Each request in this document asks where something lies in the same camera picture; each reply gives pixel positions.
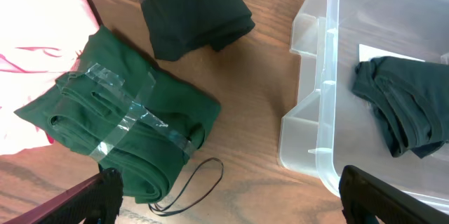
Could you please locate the black thin rubber band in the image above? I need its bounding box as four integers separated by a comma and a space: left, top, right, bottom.
147, 157, 225, 217

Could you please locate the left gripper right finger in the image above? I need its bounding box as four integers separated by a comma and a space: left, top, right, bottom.
339, 165, 448, 224

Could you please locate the dark green taped cloth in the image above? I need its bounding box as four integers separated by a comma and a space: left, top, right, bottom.
16, 27, 220, 204

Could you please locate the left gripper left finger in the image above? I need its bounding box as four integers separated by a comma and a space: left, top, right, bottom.
5, 168, 123, 224

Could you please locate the black cloth with tape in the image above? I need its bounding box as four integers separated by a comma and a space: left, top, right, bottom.
138, 0, 255, 61

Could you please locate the pink shirt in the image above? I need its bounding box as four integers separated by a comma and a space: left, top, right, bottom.
1, 0, 99, 154

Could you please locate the clear plastic storage container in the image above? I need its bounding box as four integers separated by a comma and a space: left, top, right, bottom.
279, 0, 448, 212

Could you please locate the dark navy shirt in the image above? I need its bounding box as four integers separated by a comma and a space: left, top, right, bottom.
351, 56, 448, 159

